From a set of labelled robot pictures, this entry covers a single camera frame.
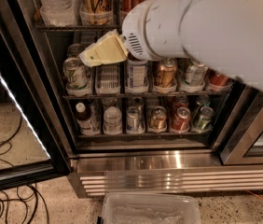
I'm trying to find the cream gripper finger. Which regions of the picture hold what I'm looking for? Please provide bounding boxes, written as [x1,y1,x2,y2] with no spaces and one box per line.
[78,30,129,67]

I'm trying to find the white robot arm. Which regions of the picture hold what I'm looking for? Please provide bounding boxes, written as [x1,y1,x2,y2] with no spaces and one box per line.
[79,0,263,91]

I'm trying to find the green 7up can rear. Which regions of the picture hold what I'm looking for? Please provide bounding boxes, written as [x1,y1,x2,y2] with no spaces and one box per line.
[67,43,86,58]

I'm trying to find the green 7up can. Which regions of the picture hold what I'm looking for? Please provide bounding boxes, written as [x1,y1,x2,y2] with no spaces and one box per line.
[67,43,86,58]
[63,57,89,90]

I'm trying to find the green 7up can front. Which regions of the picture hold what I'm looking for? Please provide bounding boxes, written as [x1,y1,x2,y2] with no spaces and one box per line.
[63,57,89,90]

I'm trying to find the gold tall can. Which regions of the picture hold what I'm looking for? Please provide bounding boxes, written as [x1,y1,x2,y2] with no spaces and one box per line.
[80,0,113,26]

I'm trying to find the gold can front middle shelf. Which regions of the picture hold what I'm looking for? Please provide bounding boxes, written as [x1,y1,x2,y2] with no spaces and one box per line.
[154,58,177,88]

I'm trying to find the gold can shelf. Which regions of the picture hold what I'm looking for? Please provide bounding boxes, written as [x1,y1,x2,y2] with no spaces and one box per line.
[149,106,167,130]
[154,58,177,88]

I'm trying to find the juice bottle bottom shelf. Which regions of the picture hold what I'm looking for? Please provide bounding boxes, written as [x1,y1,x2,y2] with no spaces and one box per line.
[76,103,99,135]

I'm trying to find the silver can bottom shelf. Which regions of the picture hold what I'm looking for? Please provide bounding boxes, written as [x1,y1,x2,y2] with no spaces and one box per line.
[126,106,141,132]

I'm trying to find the silver can shelf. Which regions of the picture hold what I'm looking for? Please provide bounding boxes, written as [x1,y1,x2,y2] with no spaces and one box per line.
[126,106,141,132]
[183,60,208,87]

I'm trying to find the gold can bottom shelf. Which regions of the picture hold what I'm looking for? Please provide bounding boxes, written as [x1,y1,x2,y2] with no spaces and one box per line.
[149,106,167,130]

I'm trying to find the stainless steel fridge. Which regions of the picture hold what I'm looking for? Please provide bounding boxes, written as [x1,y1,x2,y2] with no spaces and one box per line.
[0,0,263,198]

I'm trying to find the silver can front middle shelf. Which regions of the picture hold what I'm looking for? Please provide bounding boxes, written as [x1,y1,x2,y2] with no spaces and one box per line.
[183,60,208,87]

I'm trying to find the red can bottom shelf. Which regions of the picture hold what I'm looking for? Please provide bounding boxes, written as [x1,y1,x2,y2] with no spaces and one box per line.
[171,107,191,132]

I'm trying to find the red can shelf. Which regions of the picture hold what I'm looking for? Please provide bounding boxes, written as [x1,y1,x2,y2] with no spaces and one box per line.
[171,107,191,132]
[209,71,228,86]

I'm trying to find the red can front middle shelf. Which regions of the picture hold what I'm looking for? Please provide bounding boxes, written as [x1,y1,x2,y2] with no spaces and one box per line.
[209,71,228,86]

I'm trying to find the green can bottom shelf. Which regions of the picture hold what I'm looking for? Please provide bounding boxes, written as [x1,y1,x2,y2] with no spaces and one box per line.
[193,106,215,132]

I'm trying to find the black glass fridge door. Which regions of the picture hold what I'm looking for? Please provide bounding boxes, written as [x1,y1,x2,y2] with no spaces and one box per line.
[0,0,70,191]

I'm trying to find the empty white plastic tray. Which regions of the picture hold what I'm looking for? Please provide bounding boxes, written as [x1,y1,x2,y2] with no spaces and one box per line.
[95,63,120,95]

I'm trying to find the clear water bottle top left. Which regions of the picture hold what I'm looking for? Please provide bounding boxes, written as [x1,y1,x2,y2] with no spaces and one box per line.
[40,0,78,27]

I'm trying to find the clear plastic bin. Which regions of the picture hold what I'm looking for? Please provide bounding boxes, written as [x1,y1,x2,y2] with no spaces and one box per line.
[96,192,201,224]

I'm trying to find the black floor cables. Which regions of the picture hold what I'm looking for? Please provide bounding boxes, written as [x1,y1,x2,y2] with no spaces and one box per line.
[0,114,50,224]

